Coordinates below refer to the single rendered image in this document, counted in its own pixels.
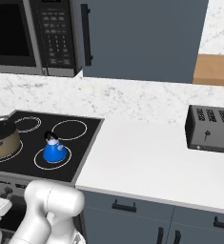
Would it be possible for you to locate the dark stove knob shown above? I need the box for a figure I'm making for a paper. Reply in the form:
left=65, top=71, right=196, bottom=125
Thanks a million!
left=2, top=186, right=14, bottom=197

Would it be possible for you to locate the grey stove control panel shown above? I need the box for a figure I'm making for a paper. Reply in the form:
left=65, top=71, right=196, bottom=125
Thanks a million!
left=0, top=171, right=77, bottom=199

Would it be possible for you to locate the blue kettle with black lid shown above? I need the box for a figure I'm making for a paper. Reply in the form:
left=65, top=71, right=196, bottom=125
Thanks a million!
left=42, top=130, right=70, bottom=164

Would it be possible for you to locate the tan pot with black inside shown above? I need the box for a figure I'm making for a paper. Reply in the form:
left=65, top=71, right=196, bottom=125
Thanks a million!
left=0, top=115, right=23, bottom=160

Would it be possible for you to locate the black hob with white rings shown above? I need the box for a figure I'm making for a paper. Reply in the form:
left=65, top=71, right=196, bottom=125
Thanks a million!
left=0, top=109, right=105, bottom=187

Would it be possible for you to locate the blue-grey base cupboard door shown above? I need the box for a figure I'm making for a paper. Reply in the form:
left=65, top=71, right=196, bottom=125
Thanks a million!
left=167, top=224, right=224, bottom=244
left=81, top=207, right=174, bottom=244

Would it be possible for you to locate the blue-grey drawer front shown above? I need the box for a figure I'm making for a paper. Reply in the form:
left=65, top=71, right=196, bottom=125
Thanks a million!
left=171, top=205, right=224, bottom=235
left=76, top=189, right=175, bottom=219

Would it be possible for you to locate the black and grey microwave oven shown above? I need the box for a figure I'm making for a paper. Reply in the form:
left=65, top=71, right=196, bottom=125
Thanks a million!
left=0, top=0, right=83, bottom=78

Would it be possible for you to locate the dark grey toaster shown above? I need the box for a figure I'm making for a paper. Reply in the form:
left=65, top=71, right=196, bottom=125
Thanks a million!
left=184, top=104, right=224, bottom=155

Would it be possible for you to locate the light wooden shelf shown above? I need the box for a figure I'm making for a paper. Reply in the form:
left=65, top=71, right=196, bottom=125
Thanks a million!
left=192, top=53, right=224, bottom=87

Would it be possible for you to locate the black base cupboard handle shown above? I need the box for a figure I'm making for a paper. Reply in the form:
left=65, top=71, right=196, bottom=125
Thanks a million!
left=173, top=230, right=182, bottom=244
left=156, top=226, right=165, bottom=244

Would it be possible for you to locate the long black cupboard handle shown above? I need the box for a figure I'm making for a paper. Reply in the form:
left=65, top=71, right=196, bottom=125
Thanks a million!
left=80, top=3, right=94, bottom=67

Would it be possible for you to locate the blue-grey wall cupboard door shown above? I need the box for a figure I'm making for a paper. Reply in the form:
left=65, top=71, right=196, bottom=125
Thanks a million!
left=80, top=0, right=210, bottom=85

